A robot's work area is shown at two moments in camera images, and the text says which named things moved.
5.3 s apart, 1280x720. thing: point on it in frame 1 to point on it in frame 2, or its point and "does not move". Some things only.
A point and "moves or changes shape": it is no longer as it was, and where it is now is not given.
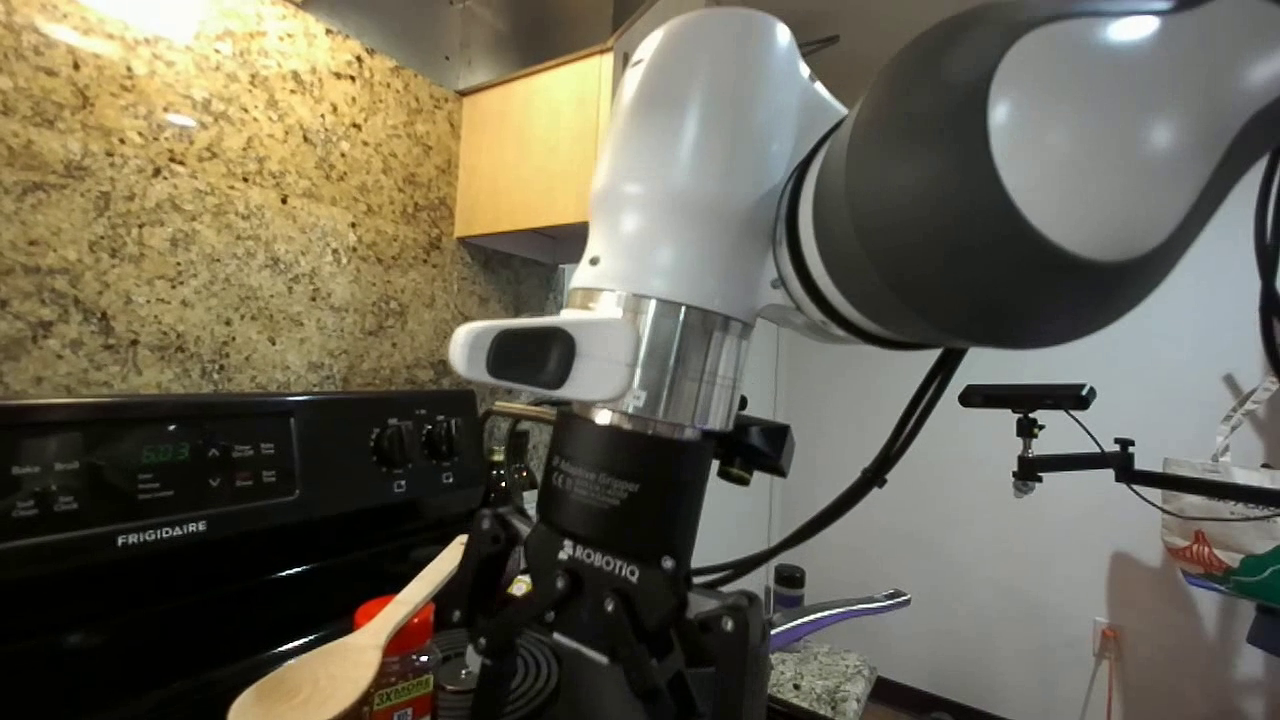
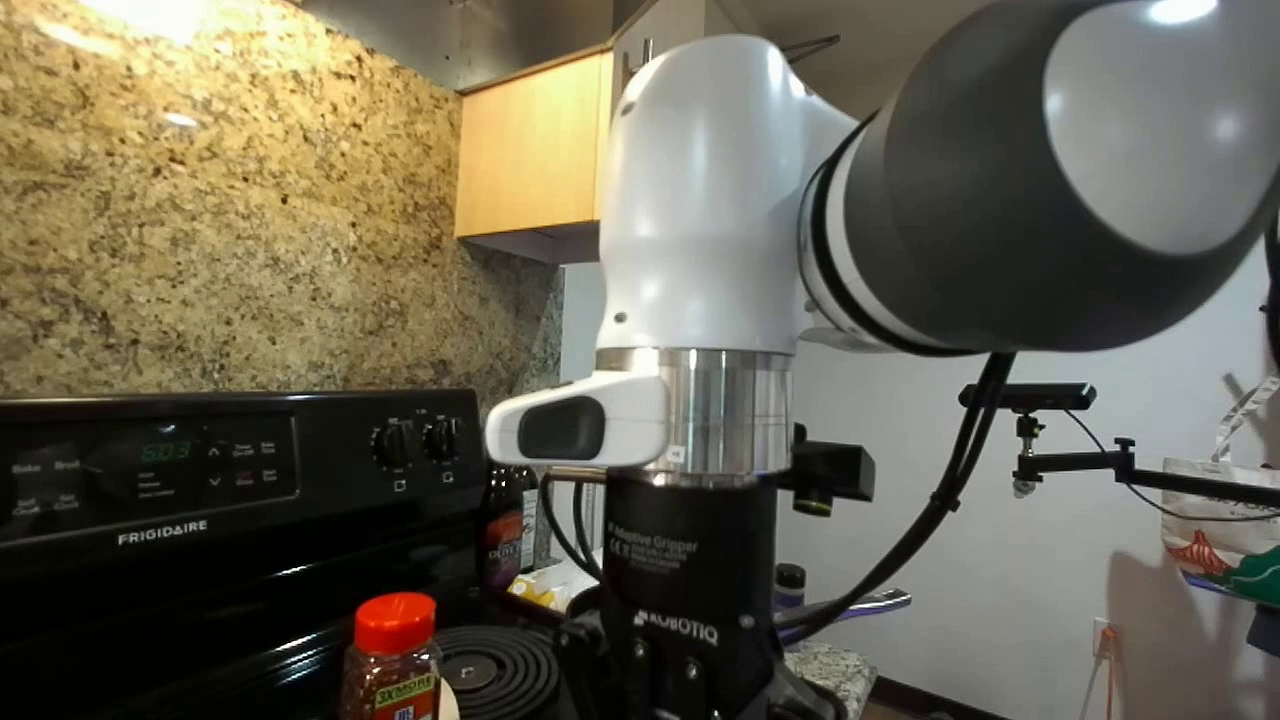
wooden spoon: [323, 687] moves or changes shape
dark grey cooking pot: [826, 617] does not move
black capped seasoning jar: [791, 587] does not move
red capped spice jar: [404, 673] does not move
